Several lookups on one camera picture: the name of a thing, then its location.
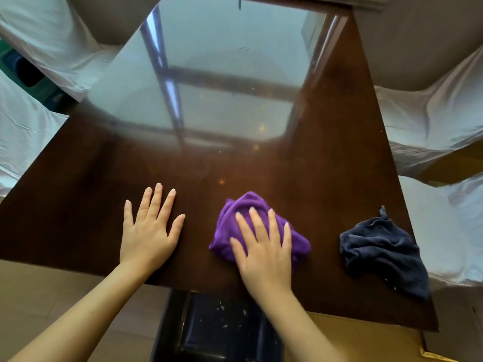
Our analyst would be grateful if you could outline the person's left hand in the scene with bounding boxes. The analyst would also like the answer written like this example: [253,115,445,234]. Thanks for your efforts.
[119,183,186,277]

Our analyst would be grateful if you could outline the person's right hand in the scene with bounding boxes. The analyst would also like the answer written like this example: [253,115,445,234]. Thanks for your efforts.
[229,207,293,302]

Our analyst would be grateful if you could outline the purple cleaning cloth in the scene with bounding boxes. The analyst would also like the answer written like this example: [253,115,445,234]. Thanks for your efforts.
[209,191,312,269]

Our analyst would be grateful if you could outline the person's left forearm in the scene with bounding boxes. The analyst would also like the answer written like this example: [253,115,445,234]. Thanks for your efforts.
[8,263,152,362]

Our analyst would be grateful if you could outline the person's right forearm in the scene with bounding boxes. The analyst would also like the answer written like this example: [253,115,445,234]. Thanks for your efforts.
[260,290,346,362]

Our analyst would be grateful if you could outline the dark blue cleaning cloth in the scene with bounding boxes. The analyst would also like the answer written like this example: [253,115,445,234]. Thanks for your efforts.
[339,206,431,303]

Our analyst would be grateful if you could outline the brown cardboard sheet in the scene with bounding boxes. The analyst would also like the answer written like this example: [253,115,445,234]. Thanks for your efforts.
[306,312,460,362]

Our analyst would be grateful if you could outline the white covered chair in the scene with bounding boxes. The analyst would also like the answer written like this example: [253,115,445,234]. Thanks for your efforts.
[374,44,483,180]
[0,69,69,198]
[0,0,164,103]
[398,172,483,288]

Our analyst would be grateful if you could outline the green bin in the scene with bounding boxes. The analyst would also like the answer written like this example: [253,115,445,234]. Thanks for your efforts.
[0,38,78,115]

